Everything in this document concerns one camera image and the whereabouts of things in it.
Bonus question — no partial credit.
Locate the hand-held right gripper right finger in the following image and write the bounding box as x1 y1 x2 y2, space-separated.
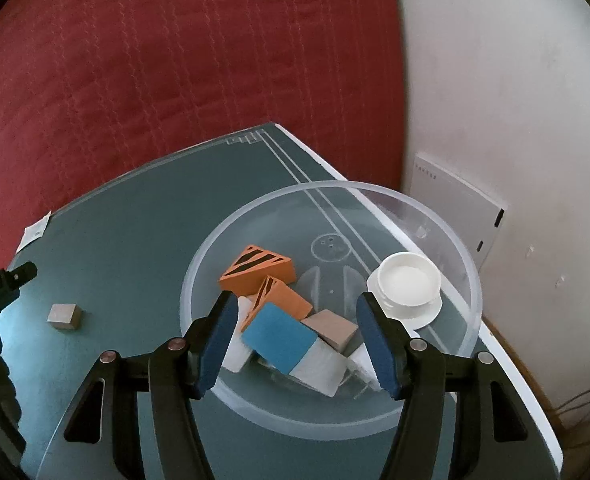
356 291 530 480

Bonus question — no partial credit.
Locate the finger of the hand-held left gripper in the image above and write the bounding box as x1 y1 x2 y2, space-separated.
7 261 38 288

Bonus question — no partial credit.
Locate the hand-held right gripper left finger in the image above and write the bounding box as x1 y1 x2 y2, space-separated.
64 290 240 480

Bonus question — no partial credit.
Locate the zebra striped triangle block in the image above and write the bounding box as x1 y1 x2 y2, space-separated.
347 342 382 393

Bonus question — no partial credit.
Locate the white wall charger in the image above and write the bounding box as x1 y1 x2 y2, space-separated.
223 296 258 374

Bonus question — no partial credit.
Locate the beige triangle block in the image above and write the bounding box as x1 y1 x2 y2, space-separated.
302 309 360 356

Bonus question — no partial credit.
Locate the tan rectangular block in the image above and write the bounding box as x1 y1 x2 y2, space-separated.
48 303 84 332

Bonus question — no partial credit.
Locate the blue block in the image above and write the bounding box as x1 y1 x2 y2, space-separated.
241 302 318 376

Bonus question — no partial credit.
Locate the white rectangular wooden block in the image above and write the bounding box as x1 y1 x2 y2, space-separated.
291 336 350 399

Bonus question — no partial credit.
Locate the orange striped triangle block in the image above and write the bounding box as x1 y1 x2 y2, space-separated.
246 276 314 321
219 244 297 297

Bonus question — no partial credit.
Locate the clear plastic bowl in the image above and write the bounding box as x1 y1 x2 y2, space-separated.
180 180 483 436

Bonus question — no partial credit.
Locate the white paper slip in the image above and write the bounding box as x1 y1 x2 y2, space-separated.
17 212 52 253

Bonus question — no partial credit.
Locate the green table mat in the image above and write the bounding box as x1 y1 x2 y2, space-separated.
5 121 563 480

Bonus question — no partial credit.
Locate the red quilted blanket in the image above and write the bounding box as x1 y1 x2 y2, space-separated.
0 0 410 281

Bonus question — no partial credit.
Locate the white wall panel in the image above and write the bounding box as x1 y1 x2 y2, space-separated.
412 151 508 267

